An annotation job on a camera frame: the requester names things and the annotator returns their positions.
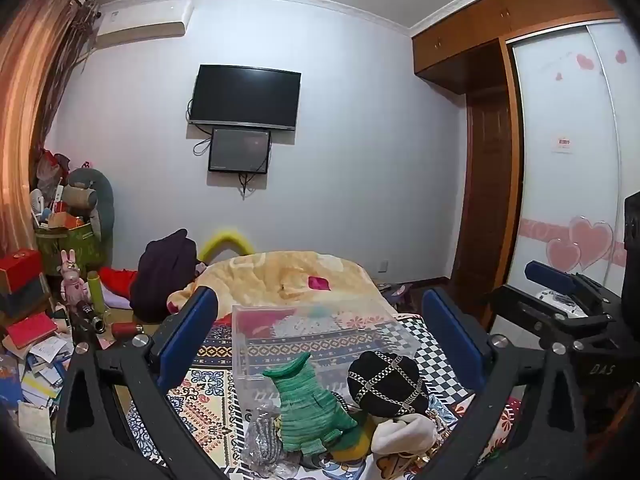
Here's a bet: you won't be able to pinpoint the small black wall monitor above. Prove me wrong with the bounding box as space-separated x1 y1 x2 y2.
208 127 272 174

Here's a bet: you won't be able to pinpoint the silver glitter fabric piece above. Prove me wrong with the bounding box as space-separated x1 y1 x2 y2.
243 405 301 479

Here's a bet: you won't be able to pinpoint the clear plastic storage box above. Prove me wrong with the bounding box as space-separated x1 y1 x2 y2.
231 296 426 412

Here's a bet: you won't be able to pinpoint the red gift box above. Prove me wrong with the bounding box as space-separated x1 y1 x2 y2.
0 249 44 295

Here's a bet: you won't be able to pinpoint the dark flat box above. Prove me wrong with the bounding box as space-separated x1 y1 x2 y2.
0 277 49 317

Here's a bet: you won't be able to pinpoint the black monocular scope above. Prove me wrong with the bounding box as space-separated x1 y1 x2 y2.
70 300 107 337

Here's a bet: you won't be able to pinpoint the green cardboard box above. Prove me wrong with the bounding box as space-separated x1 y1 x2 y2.
36 222 108 277

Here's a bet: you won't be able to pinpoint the white soft cloth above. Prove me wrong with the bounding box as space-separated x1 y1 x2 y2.
370 414 439 457

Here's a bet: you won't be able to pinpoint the red book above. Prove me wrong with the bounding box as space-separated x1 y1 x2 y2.
5 312 59 349

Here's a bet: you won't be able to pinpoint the white air conditioner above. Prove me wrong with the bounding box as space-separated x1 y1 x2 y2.
95 0 195 51

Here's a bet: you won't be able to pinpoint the red gift bag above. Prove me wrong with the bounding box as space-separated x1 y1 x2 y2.
37 149 74 196

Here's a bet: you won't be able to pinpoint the dark purple backpack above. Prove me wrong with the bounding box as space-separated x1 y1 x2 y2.
130 229 199 324

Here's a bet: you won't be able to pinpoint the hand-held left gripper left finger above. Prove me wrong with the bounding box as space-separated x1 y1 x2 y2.
54 285 226 480

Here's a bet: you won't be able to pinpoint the pink rabbit figure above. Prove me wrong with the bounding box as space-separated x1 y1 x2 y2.
60 249 86 302

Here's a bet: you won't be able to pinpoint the yellow foam tube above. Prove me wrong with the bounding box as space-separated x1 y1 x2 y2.
199 232 256 267

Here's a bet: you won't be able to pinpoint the yellow floral blanket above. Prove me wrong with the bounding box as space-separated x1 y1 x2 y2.
165 251 386 322

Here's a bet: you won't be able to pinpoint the orange brown curtain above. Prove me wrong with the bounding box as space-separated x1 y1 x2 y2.
0 0 98 261

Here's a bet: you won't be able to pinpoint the small white fan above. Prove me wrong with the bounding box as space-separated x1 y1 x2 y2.
30 189 52 227

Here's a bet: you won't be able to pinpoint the grey plush toy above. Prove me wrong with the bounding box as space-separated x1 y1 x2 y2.
66 166 116 242

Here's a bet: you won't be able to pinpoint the red cloth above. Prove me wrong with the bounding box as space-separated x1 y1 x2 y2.
98 267 142 297

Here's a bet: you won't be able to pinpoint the pile of papers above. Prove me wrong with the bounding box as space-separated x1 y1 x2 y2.
0 332 77 412

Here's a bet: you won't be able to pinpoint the brown wooden door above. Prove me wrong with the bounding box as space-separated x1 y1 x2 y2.
450 85 521 326

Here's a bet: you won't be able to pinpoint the green knitted garment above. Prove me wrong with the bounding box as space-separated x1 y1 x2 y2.
262 352 359 459

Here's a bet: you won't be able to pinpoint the magenta cloth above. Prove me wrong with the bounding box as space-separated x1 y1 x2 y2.
240 310 301 342

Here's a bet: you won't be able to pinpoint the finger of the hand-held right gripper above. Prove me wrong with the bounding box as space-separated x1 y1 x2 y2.
492 285 617 351
524 260 621 317

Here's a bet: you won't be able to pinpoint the green cylinder bottle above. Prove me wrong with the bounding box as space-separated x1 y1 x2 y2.
87 271 109 319

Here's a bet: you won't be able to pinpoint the purple slippers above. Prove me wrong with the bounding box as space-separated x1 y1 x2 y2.
377 282 414 307

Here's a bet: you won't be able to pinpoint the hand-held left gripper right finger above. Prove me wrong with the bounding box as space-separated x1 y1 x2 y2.
415 287 587 480

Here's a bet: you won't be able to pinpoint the black wall television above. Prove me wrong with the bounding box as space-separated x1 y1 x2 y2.
189 64 302 132

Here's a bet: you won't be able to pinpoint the wooden overhead cabinet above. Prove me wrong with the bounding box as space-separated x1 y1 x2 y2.
411 0 617 95

